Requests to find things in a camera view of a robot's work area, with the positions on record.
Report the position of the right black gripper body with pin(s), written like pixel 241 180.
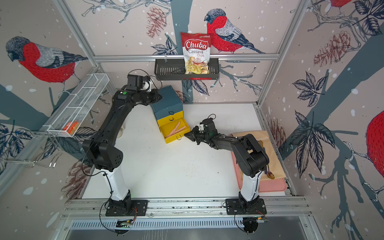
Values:
pixel 201 135

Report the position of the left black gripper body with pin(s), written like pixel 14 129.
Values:
pixel 148 97

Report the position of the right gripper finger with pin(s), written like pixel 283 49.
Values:
pixel 192 139
pixel 190 135

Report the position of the pink fruit knife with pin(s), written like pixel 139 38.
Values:
pixel 178 130
pixel 174 127

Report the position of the teal yellow drawer cabinet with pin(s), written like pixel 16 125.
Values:
pixel 168 112

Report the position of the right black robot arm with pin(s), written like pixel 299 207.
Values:
pixel 250 157

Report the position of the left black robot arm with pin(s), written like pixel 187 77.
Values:
pixel 103 154

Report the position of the red Chuba chips bag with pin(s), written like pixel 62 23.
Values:
pixel 196 51

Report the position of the gold spoon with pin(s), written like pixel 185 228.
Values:
pixel 270 175

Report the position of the orange item in shelf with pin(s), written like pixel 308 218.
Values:
pixel 71 127

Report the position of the pink tray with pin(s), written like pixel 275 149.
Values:
pixel 267 186

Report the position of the metal hook rack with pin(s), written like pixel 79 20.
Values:
pixel 42 150

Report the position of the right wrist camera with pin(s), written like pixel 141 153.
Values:
pixel 201 127

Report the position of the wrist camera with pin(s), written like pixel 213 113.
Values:
pixel 138 83
pixel 201 127

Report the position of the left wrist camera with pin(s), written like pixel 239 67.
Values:
pixel 138 83

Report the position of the black wall basket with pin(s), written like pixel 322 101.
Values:
pixel 174 70

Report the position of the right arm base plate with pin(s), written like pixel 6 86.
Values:
pixel 241 207

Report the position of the clear wire wall shelf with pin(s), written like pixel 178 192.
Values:
pixel 79 103

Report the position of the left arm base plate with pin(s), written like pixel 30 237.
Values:
pixel 127 208

